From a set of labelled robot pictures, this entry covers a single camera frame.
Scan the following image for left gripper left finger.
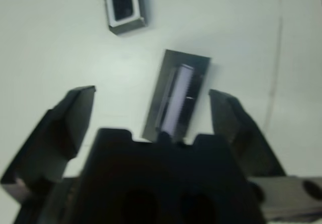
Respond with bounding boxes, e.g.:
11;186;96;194
0;85;97;206

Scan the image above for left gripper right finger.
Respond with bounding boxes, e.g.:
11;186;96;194
208;89;288;178

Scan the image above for black box lid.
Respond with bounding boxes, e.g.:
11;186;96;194
141;49;213;143

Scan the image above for black box base white insert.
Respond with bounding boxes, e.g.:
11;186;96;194
101;0;148;35

